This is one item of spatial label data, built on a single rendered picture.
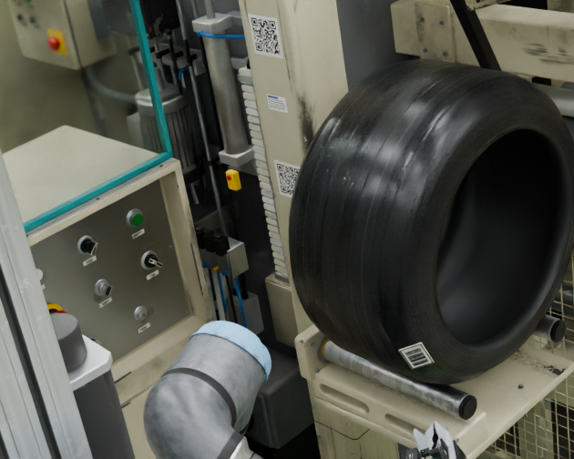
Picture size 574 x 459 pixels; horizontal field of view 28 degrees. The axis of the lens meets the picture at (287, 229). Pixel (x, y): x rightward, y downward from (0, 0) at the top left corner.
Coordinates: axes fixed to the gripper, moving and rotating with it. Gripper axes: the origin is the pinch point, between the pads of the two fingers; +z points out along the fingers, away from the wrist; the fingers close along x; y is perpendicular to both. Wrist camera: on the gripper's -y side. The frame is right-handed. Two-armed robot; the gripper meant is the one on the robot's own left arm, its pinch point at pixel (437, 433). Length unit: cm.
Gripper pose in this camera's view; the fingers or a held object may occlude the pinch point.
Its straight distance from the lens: 186.0
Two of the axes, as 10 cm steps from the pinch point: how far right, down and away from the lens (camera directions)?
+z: 0.5, -5.9, 8.1
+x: -8.7, 3.7, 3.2
